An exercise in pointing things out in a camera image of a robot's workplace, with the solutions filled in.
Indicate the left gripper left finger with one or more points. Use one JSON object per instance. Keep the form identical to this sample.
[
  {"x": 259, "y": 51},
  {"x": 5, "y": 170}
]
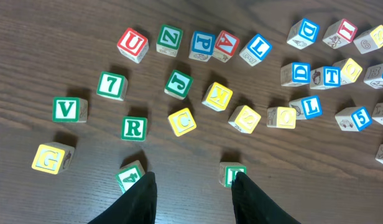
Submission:
[{"x": 138, "y": 205}]

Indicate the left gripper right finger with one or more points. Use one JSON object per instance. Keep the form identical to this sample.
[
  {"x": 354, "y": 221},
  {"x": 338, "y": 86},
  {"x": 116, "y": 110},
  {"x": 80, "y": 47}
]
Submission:
[{"x": 253, "y": 206}]

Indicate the green r block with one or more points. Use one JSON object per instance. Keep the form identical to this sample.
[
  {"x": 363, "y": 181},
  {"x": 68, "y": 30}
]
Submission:
[
  {"x": 134, "y": 128},
  {"x": 228, "y": 171}
]

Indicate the yellow O block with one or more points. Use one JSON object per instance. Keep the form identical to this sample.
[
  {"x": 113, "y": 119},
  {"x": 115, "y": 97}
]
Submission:
[
  {"x": 281, "y": 117},
  {"x": 349, "y": 70}
]

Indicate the green 4 block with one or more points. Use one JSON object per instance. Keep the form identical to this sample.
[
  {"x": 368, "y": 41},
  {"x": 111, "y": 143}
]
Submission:
[{"x": 129, "y": 174}]

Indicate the yellow S block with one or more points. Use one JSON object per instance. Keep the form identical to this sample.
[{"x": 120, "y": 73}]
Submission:
[{"x": 244, "y": 119}]

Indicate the yellow C block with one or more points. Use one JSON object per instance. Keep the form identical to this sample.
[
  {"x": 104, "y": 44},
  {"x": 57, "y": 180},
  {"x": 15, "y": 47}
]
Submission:
[{"x": 182, "y": 122}]

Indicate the yellow G block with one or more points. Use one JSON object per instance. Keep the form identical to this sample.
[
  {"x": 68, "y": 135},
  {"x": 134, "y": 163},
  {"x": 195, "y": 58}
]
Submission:
[{"x": 53, "y": 157}]

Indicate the yellow K block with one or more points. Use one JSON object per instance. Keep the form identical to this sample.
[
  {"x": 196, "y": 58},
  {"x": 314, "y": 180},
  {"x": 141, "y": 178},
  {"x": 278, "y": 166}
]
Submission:
[{"x": 217, "y": 97}]

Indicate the blue L block lower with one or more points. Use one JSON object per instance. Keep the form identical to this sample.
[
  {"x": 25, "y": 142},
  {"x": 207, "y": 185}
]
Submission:
[{"x": 307, "y": 107}]

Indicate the blue l block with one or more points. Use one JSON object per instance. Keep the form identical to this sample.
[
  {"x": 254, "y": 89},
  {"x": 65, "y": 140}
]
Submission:
[
  {"x": 256, "y": 50},
  {"x": 307, "y": 107}
]

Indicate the green V block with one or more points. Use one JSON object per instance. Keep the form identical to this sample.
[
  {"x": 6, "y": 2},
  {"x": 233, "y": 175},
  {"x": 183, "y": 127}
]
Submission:
[{"x": 69, "y": 110}]

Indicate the green 7 block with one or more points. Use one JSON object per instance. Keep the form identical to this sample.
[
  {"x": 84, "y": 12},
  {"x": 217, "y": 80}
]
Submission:
[{"x": 112, "y": 85}]

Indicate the green J block left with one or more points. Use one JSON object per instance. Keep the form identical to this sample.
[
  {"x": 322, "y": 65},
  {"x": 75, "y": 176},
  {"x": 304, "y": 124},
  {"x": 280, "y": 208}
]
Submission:
[{"x": 178, "y": 85}]

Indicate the blue 5 block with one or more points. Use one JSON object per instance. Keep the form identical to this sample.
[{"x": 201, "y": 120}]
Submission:
[{"x": 353, "y": 119}]

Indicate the blue D block lower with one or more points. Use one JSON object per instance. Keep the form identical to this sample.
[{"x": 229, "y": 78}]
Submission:
[{"x": 295, "y": 74}]

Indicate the blue d block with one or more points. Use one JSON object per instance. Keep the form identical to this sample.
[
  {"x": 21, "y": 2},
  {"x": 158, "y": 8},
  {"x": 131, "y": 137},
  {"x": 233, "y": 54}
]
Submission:
[
  {"x": 295, "y": 74},
  {"x": 303, "y": 33}
]

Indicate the blue T block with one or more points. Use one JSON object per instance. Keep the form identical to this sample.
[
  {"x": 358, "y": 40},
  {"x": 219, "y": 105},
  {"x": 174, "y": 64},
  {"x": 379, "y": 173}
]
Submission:
[{"x": 326, "y": 77}]

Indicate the blue L block upper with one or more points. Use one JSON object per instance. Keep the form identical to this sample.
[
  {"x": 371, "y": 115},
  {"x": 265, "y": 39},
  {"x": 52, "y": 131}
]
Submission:
[{"x": 256, "y": 50}]

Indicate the green N block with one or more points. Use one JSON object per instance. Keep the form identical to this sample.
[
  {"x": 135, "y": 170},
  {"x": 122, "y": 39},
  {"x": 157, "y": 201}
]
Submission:
[{"x": 377, "y": 114}]

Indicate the red U block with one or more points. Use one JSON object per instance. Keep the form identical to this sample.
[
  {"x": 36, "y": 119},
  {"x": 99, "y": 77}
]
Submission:
[{"x": 133, "y": 45}]

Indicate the red A block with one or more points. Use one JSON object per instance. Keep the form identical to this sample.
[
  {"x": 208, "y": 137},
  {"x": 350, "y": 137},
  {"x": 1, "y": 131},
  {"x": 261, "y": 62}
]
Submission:
[{"x": 225, "y": 46}]

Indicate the blue P block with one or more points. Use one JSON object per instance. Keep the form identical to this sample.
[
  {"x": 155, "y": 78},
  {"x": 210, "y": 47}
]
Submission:
[{"x": 202, "y": 46}]

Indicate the green Z block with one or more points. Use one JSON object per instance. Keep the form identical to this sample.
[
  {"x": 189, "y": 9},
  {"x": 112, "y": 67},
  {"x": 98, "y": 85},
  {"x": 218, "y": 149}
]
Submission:
[{"x": 168, "y": 41}]

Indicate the blue D block upper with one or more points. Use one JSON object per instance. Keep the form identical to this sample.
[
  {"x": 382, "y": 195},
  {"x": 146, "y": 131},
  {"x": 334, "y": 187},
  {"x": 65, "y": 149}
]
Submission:
[{"x": 303, "y": 33}]

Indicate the blue X block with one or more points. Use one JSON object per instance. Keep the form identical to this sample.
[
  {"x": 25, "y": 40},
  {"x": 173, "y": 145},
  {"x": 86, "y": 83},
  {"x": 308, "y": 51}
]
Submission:
[{"x": 374, "y": 76}]

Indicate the red I block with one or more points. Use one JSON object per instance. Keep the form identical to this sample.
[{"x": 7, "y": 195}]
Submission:
[{"x": 340, "y": 34}]

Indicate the yellow 6 block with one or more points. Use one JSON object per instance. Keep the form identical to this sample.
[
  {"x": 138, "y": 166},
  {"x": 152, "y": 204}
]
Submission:
[{"x": 370, "y": 40}]

